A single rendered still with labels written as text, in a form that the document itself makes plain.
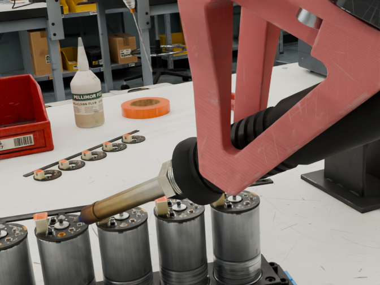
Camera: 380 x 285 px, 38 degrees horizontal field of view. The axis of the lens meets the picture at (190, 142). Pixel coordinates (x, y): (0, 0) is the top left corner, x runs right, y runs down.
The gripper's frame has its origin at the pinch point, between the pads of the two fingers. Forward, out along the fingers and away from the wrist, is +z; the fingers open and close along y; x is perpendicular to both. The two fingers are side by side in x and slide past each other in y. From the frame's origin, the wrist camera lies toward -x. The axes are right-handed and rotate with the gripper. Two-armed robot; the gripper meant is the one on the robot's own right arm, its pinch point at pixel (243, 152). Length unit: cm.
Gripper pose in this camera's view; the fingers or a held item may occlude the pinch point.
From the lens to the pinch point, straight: 18.7
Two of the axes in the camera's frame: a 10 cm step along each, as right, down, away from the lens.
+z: -3.2, 7.8, 5.3
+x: 7.9, 5.3, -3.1
